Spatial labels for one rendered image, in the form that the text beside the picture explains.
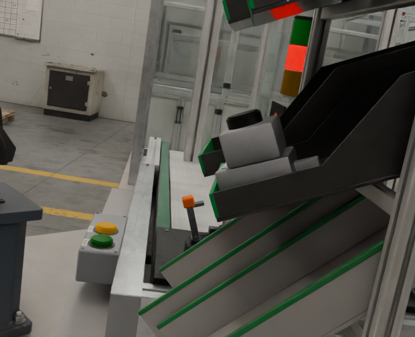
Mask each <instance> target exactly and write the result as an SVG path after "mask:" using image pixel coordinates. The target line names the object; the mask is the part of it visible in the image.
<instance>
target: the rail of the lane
mask: <svg viewBox="0 0 415 337"><path fill-rule="evenodd" d="M154 172H155V164H149V166H147V164H146V163H141V164H140V167H139V173H138V176H137V181H136V185H135V190H134V193H133V199H132V202H131V207H130V211H129V216H128V219H127V225H126V228H125V231H124V237H123V240H122V245H121V249H120V254H119V257H118V263H117V266H116V271H115V275H114V280H113V283H112V289H111V292H110V300H109V306H108V316H107V322H106V332H105V337H136V335H137V326H138V320H139V314H138V311H139V310H140V306H141V297H142V290H143V277H144V270H145V264H151V258H152V249H153V244H152V243H147V238H148V231H149V218H150V211H151V199H152V192H153V179H154Z"/></svg>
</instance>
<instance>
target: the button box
mask: <svg viewBox="0 0 415 337"><path fill-rule="evenodd" d="M127 219H128V217H126V216H120V215H109V214H104V213H95V214H94V216H93V218H92V220H91V223H90V225H89V227H88V230H87V232H86V234H85V236H84V239H83V241H82V244H81V246H80V248H79V250H78V259H77V266H76V277H75V280H76V281H77V282H88V283H95V284H106V285H112V283H113V280H114V275H115V271H116V266H117V263H118V257H119V254H120V249H121V245H122V240H123V237H124V234H125V228H126V225H127ZM99 222H110V223H114V224H115V225H116V226H117V230H116V233H111V234H105V233H99V232H97V231H96V230H95V229H96V224H97V223H99ZM98 234H102V235H108V236H111V237H112V238H113V245H112V246H111V247H95V246H93V245H91V244H90V238H91V237H92V236H93V235H98Z"/></svg>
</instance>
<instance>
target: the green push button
mask: <svg viewBox="0 0 415 337"><path fill-rule="evenodd" d="M90 244H91V245H93V246H95V247H111V246H112V245H113V238H112V237H111V236H108V235H102V234H98V235H93V236H92V237H91V238H90Z"/></svg>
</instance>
